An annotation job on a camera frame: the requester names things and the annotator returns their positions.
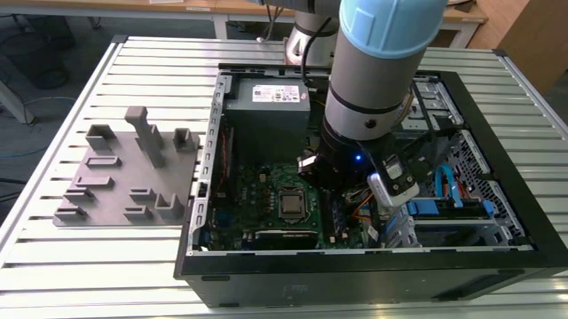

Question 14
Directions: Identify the silver CPU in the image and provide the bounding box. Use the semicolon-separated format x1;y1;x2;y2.
280;194;308;213

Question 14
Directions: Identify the grey power supply unit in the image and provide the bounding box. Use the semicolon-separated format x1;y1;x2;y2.
224;78;312;161

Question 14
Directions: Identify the CPU socket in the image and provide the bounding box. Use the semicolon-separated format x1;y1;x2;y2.
274;185;313;224

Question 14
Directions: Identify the green motherboard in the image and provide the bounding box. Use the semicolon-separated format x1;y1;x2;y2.
208;161;371;251

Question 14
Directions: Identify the blue disk carrier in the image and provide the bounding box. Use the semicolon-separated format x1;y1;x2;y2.
407;197;496;221

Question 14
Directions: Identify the black graphics card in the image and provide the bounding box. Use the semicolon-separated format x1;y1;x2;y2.
253;229;321;251

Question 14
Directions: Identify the metal disk bay cage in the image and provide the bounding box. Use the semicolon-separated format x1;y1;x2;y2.
381;195;527;249
399;75;464;151

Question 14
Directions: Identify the black open PC case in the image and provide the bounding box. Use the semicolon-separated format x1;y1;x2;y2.
173;62;568;308

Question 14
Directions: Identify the grey parts rack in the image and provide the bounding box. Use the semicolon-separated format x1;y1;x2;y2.
53;106;204;230

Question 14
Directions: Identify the wooden top desk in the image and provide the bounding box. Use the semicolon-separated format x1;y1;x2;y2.
226;0;490;49
0;0;230;39

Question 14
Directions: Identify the wooden cabinet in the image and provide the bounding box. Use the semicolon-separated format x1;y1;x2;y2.
468;0;568;98

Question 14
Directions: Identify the white table leg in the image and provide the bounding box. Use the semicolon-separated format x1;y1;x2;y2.
0;78;38;126

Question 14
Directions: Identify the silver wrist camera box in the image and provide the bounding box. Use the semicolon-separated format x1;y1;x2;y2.
367;154;421;209

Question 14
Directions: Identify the orange wire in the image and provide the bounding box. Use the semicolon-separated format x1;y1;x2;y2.
351;195;380;222

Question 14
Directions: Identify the blue flat wire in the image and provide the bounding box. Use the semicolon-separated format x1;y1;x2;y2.
433;164;466;209

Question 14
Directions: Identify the hanging cable white plug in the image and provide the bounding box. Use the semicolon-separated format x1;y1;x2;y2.
256;0;277;45

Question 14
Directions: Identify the blue floor cable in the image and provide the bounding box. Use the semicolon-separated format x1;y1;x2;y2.
0;95;78;158

